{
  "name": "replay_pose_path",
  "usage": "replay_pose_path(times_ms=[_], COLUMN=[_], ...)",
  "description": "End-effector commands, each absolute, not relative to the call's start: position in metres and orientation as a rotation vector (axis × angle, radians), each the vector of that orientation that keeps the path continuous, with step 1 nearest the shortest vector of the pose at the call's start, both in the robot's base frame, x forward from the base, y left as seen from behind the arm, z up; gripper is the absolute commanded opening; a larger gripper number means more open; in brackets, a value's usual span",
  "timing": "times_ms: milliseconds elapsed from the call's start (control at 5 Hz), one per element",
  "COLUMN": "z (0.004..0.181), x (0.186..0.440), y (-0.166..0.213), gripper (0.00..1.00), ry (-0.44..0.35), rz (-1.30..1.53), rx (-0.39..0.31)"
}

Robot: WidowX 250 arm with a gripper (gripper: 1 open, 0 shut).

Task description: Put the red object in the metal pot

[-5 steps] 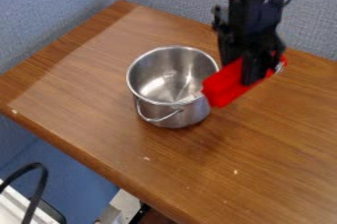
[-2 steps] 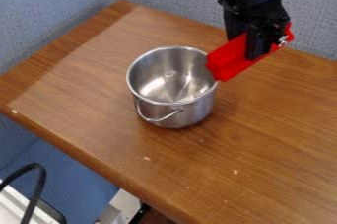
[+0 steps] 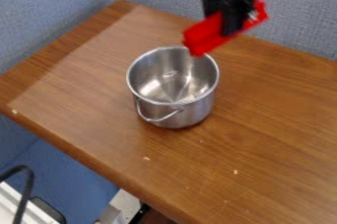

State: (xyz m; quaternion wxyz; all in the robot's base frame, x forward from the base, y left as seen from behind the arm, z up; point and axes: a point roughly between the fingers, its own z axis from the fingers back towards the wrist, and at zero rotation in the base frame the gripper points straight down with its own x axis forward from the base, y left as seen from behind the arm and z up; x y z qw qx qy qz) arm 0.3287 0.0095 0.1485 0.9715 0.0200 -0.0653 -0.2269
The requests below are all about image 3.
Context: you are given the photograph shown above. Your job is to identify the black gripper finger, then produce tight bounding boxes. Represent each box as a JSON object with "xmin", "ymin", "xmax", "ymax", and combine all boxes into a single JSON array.
[
  {"xmin": 221, "ymin": 6, "xmax": 255, "ymax": 37},
  {"xmin": 201, "ymin": 0, "xmax": 224, "ymax": 17}
]

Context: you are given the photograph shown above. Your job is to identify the red rectangular block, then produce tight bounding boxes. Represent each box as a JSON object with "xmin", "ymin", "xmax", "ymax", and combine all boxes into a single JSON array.
[{"xmin": 181, "ymin": 0, "xmax": 269, "ymax": 56}]

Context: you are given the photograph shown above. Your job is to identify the stainless steel pot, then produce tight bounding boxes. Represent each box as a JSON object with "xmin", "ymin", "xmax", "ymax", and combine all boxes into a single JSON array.
[{"xmin": 127, "ymin": 45, "xmax": 220, "ymax": 128}]

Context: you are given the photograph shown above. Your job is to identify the white device with black part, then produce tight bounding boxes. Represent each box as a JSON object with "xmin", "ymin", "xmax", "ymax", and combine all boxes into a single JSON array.
[{"xmin": 0, "ymin": 182, "xmax": 67, "ymax": 224}]

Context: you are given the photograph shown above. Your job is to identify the black cable loop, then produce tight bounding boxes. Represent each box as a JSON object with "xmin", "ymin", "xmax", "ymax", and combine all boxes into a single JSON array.
[{"xmin": 0, "ymin": 164, "xmax": 36, "ymax": 224}]

